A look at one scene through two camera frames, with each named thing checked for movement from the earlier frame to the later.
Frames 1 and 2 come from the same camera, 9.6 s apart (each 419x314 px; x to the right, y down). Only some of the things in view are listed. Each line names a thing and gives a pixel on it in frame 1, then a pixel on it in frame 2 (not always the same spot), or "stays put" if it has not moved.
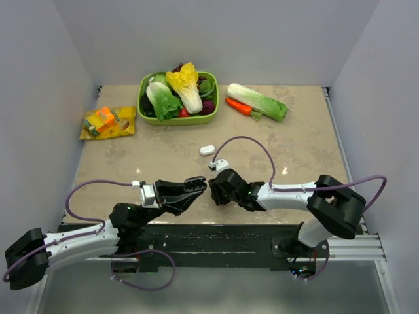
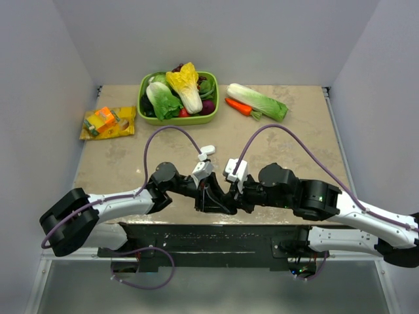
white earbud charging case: (207, 150) stays put
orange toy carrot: (243, 108) stays put
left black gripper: (178, 202) -> (209, 197)
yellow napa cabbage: (184, 81) stays put
